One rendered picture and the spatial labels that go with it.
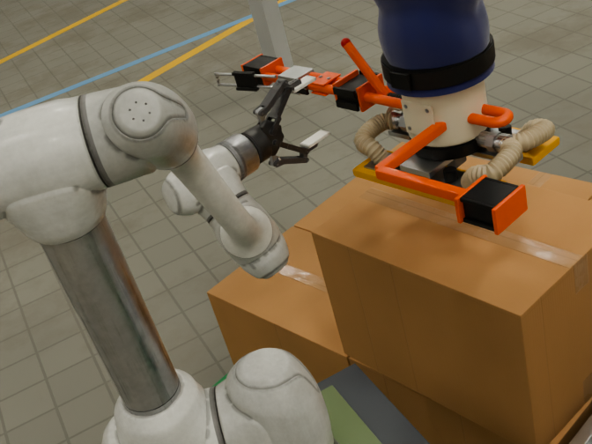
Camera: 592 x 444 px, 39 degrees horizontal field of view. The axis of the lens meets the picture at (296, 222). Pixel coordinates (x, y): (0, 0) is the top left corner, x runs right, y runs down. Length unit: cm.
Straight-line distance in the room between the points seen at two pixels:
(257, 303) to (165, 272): 136
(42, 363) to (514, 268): 232
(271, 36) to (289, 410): 382
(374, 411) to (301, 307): 72
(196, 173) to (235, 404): 40
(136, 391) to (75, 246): 30
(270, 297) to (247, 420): 111
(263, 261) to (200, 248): 228
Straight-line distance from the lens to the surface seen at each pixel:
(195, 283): 371
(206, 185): 143
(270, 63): 218
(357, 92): 191
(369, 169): 186
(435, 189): 151
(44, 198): 117
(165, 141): 111
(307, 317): 243
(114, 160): 114
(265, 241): 163
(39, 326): 388
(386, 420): 180
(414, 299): 188
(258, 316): 249
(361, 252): 193
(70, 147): 114
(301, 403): 148
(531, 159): 180
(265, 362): 149
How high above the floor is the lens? 204
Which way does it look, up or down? 31 degrees down
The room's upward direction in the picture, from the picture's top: 16 degrees counter-clockwise
